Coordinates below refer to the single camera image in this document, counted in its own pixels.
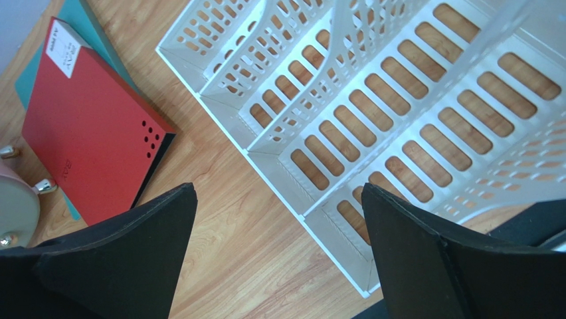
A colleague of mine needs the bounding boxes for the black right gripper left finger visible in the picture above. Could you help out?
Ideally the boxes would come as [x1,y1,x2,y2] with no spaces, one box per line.
[1,183,198,318]

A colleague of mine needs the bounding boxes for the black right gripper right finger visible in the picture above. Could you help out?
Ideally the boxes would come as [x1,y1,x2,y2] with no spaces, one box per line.
[361,183,565,318]

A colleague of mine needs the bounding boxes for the red file folder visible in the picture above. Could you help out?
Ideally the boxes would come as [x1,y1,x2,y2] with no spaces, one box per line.
[22,17,176,225]

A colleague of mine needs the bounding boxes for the teal file folder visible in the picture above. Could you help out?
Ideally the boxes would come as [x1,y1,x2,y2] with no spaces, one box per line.
[16,1,131,214]

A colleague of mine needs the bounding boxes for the round drawer storage box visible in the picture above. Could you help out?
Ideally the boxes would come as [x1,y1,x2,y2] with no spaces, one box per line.
[1,163,58,250]

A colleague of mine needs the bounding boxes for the white plastic file rack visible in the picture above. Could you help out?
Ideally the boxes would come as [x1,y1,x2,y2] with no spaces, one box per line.
[156,1,565,297]

